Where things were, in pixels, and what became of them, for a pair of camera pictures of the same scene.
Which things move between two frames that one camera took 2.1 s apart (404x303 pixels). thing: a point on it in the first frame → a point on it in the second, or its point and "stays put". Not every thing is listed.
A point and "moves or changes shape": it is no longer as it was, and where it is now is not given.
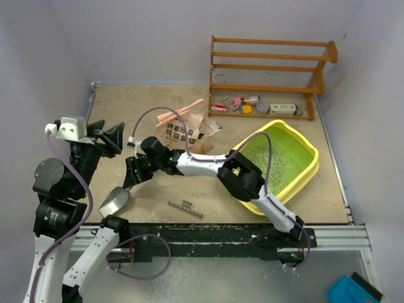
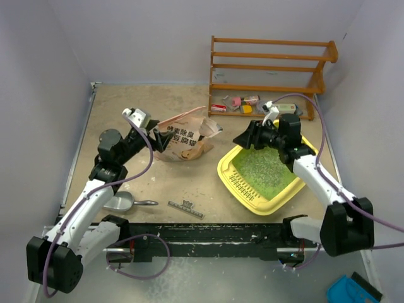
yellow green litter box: (287, 160) stays put
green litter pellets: (282, 165) stays put
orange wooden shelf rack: (320, 78) stays put
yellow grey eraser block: (245, 109) stays put
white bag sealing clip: (186, 206) stays put
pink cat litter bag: (171, 129) moves or changes shape
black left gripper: (115, 134) → (161, 141)
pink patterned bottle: (238, 101) stays put
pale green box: (282, 109) stays put
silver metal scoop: (116, 201) moves or changes shape
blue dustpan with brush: (354, 290) stays put
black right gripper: (134, 165) → (251, 136)
